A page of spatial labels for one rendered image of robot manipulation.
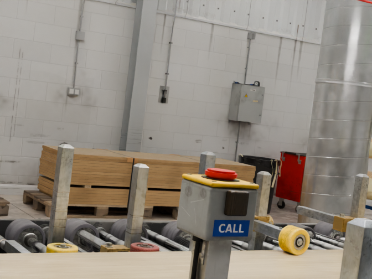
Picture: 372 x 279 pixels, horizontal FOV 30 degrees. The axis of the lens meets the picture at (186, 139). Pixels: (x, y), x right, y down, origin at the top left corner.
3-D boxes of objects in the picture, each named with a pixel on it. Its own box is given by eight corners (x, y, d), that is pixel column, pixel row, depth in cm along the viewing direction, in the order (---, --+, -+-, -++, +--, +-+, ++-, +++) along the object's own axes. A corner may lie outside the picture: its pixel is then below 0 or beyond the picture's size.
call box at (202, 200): (252, 247, 85) (260, 184, 84) (204, 247, 81) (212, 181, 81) (220, 234, 91) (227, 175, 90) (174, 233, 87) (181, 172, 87)
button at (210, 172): (242, 186, 85) (243, 173, 85) (215, 185, 83) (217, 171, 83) (223, 181, 88) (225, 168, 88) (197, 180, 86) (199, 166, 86)
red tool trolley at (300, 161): (332, 213, 979) (340, 157, 975) (295, 214, 932) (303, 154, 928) (307, 207, 1017) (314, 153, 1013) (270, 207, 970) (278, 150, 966)
